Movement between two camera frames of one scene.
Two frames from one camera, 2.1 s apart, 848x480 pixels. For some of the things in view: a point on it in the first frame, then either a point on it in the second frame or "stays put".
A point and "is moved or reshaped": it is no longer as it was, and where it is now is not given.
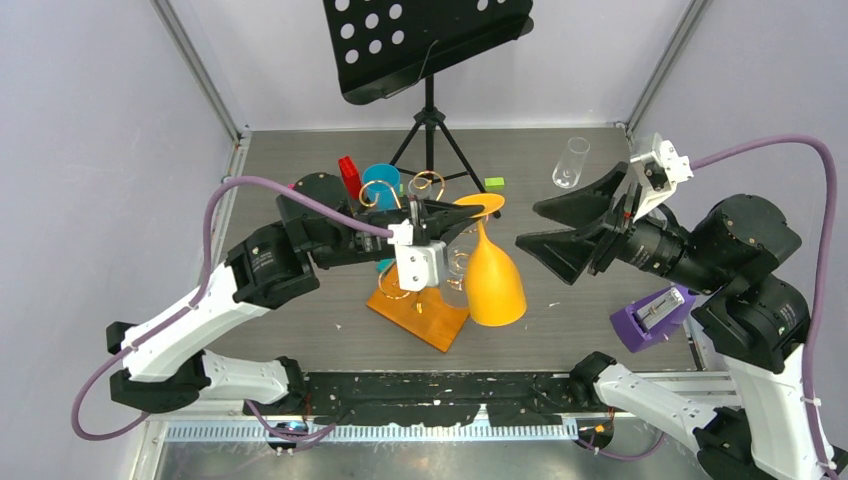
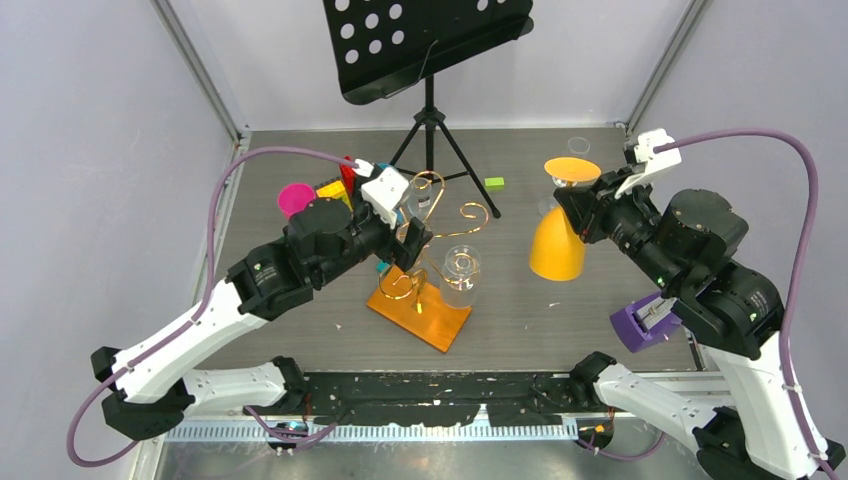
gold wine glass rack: (420, 312) stays put
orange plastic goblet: (495, 288) is moved or reshaped
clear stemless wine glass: (454, 277) stays put
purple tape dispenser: (651, 318) stays put
